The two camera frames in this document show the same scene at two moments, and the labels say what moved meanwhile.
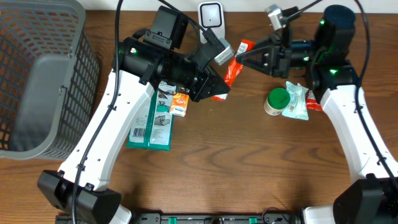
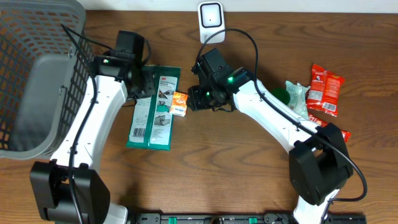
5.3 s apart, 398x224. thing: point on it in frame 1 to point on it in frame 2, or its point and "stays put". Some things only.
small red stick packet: x=234 y=69 to x=322 y=123
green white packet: x=152 y=127 stays put
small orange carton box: x=179 y=104 stays put
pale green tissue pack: x=296 y=107 stays put
